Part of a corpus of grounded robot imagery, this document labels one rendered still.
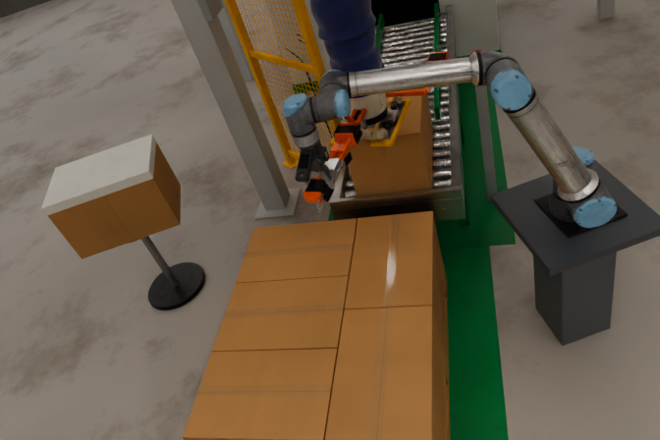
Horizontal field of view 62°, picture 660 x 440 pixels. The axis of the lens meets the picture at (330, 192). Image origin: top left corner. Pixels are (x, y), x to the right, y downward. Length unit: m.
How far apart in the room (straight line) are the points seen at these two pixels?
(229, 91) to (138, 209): 0.91
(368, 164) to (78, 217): 1.60
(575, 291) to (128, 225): 2.32
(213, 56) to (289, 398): 2.01
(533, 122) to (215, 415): 1.66
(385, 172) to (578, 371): 1.31
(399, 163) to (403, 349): 0.97
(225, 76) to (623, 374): 2.62
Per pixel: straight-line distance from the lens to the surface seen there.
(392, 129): 2.44
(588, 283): 2.72
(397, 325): 2.44
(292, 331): 2.56
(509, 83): 1.83
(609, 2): 5.65
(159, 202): 3.21
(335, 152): 2.20
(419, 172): 2.88
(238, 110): 3.60
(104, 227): 3.33
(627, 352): 3.01
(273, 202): 4.02
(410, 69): 1.95
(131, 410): 3.46
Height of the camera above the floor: 2.48
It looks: 38 degrees down
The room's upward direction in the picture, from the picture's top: 19 degrees counter-clockwise
